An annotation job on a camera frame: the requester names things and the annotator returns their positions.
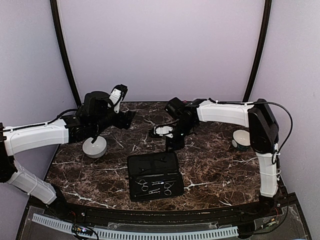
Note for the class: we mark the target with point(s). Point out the black front rail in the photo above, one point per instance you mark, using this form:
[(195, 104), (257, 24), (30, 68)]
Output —
[(235, 215)]

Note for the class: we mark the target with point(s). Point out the silver thinning scissors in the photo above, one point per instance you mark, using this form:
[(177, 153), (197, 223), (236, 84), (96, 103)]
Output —
[(166, 185)]

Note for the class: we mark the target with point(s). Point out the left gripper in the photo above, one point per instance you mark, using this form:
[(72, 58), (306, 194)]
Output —
[(125, 120)]

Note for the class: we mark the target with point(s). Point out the white slotted cable duct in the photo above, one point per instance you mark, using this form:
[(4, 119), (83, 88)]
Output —
[(135, 233)]

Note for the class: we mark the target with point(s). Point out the black zippered tool case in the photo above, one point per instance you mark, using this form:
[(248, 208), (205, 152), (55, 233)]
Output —
[(159, 172)]

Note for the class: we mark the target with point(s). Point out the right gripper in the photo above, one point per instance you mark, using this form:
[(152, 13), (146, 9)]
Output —
[(177, 145)]

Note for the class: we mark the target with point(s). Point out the white ceramic bowl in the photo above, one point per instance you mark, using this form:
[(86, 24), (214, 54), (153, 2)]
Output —
[(95, 150)]

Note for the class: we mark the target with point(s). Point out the black frame post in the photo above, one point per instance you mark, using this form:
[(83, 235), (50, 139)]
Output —
[(259, 50), (63, 51)]

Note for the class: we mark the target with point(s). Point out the silver straight scissors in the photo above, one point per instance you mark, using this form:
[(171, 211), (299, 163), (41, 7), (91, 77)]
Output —
[(143, 184)]

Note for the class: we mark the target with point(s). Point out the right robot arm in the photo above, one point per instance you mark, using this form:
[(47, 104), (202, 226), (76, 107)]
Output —
[(257, 116)]

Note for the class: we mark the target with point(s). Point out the teal white cup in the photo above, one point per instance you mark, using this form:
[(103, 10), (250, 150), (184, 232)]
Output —
[(241, 140)]

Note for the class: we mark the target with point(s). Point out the right black frame post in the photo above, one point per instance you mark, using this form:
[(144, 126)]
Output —
[(259, 50)]

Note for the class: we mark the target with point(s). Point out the left black frame post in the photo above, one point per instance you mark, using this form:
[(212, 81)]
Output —
[(63, 51)]

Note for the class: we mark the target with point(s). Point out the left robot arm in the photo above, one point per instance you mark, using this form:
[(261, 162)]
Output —
[(66, 128)]

